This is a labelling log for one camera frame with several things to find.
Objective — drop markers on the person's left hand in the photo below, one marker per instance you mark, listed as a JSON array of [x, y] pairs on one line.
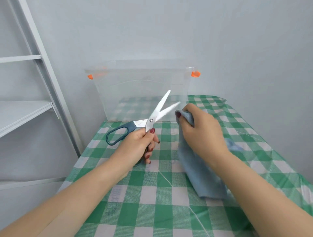
[[132, 149]]

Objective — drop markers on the person's right hand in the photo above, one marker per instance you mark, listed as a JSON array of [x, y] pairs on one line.
[[205, 134]]

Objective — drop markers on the blue microfibre cloth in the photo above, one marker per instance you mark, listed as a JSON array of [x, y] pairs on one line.
[[203, 178]]

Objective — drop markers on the person's right forearm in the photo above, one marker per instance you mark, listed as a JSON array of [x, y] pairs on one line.
[[266, 202]]

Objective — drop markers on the person's left forearm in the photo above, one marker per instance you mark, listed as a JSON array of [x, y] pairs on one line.
[[58, 202]]

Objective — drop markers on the clear plastic storage box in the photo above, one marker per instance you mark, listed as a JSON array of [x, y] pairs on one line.
[[127, 90]]

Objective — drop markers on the green white checkered tablecloth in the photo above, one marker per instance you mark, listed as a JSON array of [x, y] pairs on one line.
[[161, 205]]

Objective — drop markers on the white metal shelf rack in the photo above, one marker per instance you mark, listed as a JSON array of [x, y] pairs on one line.
[[24, 112]]

